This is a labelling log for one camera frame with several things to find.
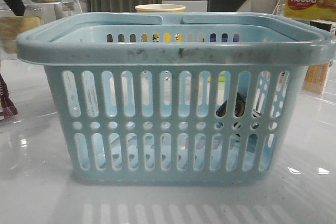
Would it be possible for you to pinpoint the dark box under nabati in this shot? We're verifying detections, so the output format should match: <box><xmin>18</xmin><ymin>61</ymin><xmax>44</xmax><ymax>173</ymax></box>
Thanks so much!
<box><xmin>310</xmin><ymin>20</ymin><xmax>335</xmax><ymax>35</ymax></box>

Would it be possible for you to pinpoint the dark tissue pack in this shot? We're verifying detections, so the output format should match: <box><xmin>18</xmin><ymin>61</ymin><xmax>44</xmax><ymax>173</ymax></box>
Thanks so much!
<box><xmin>215</xmin><ymin>91</ymin><xmax>263</xmax><ymax>154</ymax></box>

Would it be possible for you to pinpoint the orange carton box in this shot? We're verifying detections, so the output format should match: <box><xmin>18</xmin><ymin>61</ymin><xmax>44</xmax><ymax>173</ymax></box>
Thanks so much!
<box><xmin>302</xmin><ymin>61</ymin><xmax>333</xmax><ymax>95</ymax></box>

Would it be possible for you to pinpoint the beige chair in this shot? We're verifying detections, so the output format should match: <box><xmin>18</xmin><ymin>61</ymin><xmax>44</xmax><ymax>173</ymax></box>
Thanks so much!
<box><xmin>237</xmin><ymin>0</ymin><xmax>285</xmax><ymax>14</ymax></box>

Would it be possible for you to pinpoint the light blue plastic basket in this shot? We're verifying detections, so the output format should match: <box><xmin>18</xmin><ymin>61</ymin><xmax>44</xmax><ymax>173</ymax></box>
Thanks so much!
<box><xmin>16</xmin><ymin>13</ymin><xmax>335</xmax><ymax>185</ymax></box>

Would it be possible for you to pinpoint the dark red snack packet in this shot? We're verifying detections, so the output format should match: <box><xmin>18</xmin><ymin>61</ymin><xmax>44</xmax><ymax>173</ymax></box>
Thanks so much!
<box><xmin>0</xmin><ymin>76</ymin><xmax>18</xmax><ymax>121</ymax></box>

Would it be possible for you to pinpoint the yellow paper cup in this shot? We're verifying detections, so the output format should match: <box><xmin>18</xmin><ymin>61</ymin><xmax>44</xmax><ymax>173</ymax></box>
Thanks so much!
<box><xmin>135</xmin><ymin>4</ymin><xmax>186</xmax><ymax>13</ymax></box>

